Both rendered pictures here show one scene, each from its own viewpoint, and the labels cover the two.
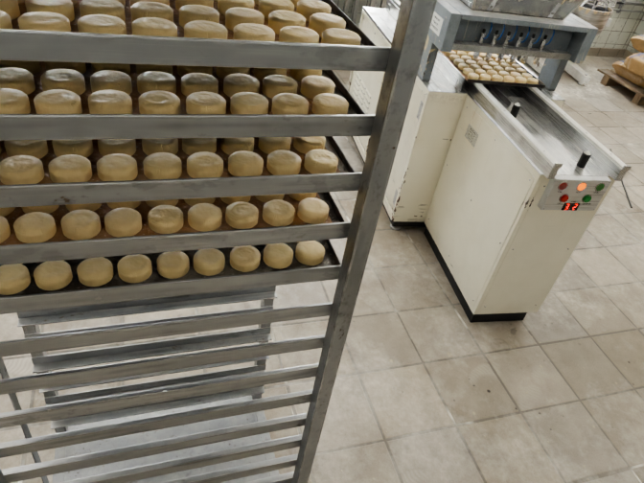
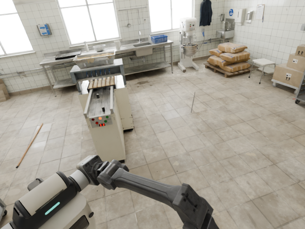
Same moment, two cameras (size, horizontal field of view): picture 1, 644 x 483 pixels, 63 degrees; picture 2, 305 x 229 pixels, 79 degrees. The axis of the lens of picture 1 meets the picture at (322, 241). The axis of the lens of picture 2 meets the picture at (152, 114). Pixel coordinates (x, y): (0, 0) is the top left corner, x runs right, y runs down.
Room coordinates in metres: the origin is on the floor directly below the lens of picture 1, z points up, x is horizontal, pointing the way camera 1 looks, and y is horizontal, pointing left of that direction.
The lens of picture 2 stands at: (0.09, -1.81, 1.88)
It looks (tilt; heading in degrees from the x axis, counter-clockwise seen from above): 32 degrees down; 10
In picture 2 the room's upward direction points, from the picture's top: 7 degrees counter-clockwise
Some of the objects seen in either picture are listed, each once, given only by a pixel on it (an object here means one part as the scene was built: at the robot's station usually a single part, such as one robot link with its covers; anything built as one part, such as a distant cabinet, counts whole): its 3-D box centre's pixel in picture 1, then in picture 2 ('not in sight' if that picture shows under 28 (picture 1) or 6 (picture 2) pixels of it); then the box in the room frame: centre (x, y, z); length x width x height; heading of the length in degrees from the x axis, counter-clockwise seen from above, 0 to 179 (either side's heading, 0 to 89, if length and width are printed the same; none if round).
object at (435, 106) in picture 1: (429, 115); (109, 97); (3.05, -0.51, 0.42); 1.28 x 0.72 x 0.84; 17
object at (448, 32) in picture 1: (497, 47); (100, 76); (2.59, -0.65, 1.01); 0.72 x 0.33 x 0.34; 107
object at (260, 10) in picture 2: not in sight; (259, 12); (5.48, -3.80, 1.37); 0.27 x 0.02 x 0.40; 23
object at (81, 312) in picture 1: (156, 303); not in sight; (0.91, 0.39, 0.69); 0.64 x 0.03 x 0.03; 114
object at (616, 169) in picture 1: (503, 68); (111, 80); (2.74, -0.75, 0.87); 2.01 x 0.03 x 0.07; 17
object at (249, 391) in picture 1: (164, 403); not in sight; (0.91, 0.39, 0.24); 0.64 x 0.03 x 0.03; 114
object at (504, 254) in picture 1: (501, 205); (108, 126); (2.11, -0.80, 0.45); 0.70 x 0.34 x 0.90; 17
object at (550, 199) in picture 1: (574, 193); (100, 120); (1.76, -0.90, 0.77); 0.24 x 0.04 x 0.14; 107
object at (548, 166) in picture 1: (452, 63); (93, 83); (2.66, -0.48, 0.87); 2.01 x 0.03 x 0.07; 17
